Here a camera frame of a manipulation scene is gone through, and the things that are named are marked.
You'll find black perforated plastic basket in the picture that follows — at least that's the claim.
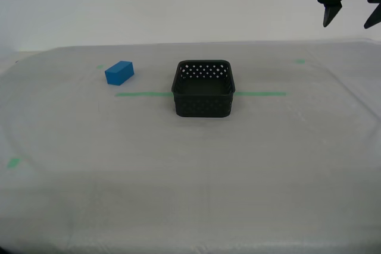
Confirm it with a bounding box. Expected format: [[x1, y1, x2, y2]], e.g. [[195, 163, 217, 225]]
[[171, 59, 238, 118]]

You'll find blue rectangular block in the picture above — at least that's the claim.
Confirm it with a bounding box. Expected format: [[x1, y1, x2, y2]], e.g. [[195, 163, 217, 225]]
[[104, 60, 135, 86]]

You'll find long green tape strip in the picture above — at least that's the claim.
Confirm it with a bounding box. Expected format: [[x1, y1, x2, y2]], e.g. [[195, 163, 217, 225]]
[[115, 91, 287, 98]]

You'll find white woven table cover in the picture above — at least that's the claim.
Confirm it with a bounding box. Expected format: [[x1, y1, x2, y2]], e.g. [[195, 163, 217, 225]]
[[0, 38, 381, 254]]

